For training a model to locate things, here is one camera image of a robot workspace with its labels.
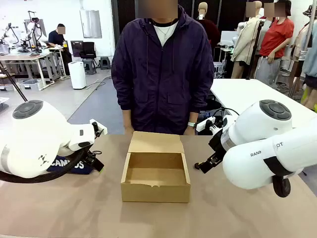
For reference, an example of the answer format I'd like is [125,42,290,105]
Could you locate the mannequin in red shirt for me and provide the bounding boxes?
[255,0,295,86]

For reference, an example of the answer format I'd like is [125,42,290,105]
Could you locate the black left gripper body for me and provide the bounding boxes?
[83,149,98,167]

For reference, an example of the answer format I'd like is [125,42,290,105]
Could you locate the white computer case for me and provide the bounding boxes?
[213,61,225,79]

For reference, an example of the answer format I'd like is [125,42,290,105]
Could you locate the mannequin in dark red top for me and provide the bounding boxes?
[197,1,221,62]

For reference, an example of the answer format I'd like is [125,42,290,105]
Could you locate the person in purple jacket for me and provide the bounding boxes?
[111,4,215,136]

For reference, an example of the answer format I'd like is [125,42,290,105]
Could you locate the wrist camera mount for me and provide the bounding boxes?
[196,117,216,132]
[89,119,108,136]

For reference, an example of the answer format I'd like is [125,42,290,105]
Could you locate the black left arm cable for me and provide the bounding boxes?
[0,148,87,184]

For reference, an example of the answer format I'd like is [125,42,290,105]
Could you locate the background workbench table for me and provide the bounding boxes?
[0,48,65,90]

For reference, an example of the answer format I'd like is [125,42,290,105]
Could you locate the brown cardboard box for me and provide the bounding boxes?
[120,131,192,204]

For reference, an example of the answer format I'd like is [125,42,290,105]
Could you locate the white background table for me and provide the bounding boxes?
[210,78,317,129]

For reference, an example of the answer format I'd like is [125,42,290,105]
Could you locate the clear plastic storage bin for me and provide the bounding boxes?
[18,78,42,92]

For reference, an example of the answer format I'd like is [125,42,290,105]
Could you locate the background person black shirt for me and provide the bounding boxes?
[48,23,73,76]

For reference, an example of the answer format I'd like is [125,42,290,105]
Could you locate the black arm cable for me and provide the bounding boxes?
[263,156,306,198]
[0,148,87,184]

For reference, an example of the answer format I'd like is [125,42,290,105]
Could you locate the grey plastic stool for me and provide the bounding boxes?
[99,57,111,70]
[82,59,98,75]

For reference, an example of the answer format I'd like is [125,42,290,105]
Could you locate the black tripod leg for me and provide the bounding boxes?
[0,61,28,102]

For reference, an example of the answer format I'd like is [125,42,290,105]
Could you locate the grey wall panel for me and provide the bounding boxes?
[79,9,103,39]

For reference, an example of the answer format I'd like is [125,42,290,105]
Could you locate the mannequin in beige coat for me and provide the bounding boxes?
[230,0,264,79]

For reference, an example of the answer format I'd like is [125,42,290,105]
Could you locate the navy Campus pouch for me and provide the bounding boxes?
[47,155,96,176]

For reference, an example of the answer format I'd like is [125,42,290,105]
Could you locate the person's left forearm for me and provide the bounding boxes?
[188,74,215,124]

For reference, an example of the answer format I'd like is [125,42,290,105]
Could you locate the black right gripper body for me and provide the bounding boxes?
[208,128,230,161]

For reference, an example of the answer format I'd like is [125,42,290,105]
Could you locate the white air purifier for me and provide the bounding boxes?
[67,61,87,90]

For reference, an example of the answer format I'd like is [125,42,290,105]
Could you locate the black office chair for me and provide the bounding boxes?
[79,42,97,60]

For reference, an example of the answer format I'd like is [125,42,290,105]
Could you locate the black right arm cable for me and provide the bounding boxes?
[263,156,306,198]

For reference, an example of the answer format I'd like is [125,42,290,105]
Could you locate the person's right hand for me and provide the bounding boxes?
[123,123,135,136]

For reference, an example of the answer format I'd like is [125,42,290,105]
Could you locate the person's right forearm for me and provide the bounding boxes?
[111,74,134,126]

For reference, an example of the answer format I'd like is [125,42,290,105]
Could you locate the background white robot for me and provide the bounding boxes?
[24,10,48,54]

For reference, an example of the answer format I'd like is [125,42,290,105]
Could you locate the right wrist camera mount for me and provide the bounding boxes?
[196,117,216,132]

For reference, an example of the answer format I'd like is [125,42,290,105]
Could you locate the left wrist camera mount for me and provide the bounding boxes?
[89,119,108,136]

